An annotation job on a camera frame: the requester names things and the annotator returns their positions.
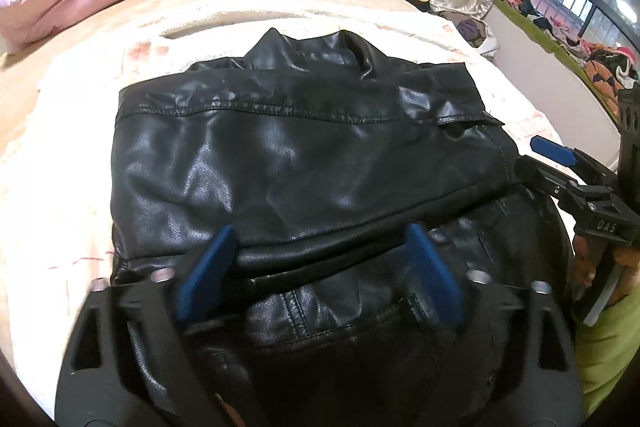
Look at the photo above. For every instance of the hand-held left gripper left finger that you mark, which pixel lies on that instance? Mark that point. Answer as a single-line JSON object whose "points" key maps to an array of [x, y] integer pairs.
{"points": [[205, 272]]}

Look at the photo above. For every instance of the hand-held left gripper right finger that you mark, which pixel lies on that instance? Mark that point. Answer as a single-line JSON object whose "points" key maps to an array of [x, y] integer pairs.
{"points": [[435, 272]]}

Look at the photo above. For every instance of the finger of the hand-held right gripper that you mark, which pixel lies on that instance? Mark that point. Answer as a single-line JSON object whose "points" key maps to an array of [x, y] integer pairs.
{"points": [[545, 179], [552, 150]]}

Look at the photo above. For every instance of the black leather jacket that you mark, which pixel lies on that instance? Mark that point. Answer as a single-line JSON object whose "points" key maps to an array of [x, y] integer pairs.
{"points": [[300, 167]]}

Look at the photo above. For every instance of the person's green-sleeved right forearm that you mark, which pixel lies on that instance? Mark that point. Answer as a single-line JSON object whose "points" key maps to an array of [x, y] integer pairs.
{"points": [[615, 347]]}

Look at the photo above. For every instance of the heap of colourful clothes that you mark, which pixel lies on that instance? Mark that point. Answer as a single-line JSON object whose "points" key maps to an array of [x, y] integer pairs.
{"points": [[600, 57]]}

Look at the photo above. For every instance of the bag of clothes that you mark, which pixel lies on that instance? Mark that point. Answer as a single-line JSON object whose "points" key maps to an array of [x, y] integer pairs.
{"points": [[475, 37]]}

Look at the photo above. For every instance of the person's right hand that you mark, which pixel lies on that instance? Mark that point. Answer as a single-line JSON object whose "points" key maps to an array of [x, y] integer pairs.
{"points": [[585, 267]]}

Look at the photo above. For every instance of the green windowsill mat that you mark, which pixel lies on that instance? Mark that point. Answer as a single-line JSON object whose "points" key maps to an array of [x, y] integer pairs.
{"points": [[530, 29]]}

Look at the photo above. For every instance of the white orange bear-print blanket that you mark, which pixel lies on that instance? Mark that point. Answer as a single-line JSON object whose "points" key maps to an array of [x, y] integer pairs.
{"points": [[65, 187]]}

